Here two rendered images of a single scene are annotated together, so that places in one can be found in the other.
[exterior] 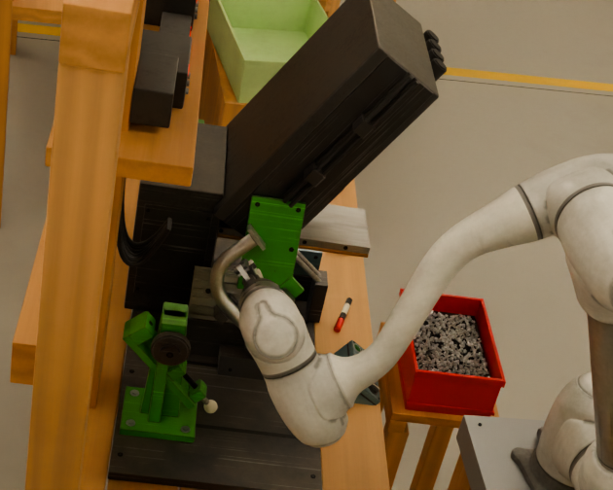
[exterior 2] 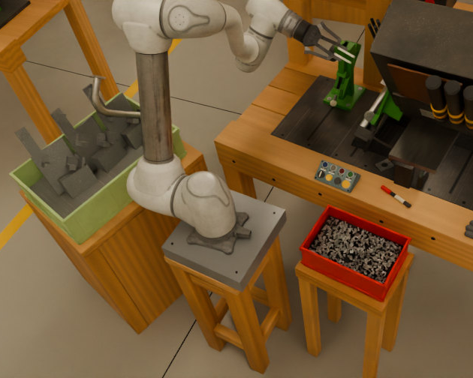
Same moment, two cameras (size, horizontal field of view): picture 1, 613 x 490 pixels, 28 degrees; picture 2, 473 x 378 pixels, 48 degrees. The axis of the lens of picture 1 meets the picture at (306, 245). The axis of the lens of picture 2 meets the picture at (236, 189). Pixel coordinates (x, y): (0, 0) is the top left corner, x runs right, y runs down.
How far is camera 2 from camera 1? 3.15 m
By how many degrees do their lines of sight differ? 91
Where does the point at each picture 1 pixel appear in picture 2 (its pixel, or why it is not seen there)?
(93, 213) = not seen: outside the picture
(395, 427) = not seen: hidden behind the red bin
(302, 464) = (291, 133)
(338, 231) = (411, 145)
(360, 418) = (308, 168)
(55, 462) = not seen: hidden behind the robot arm
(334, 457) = (289, 146)
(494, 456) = (250, 207)
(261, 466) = (298, 120)
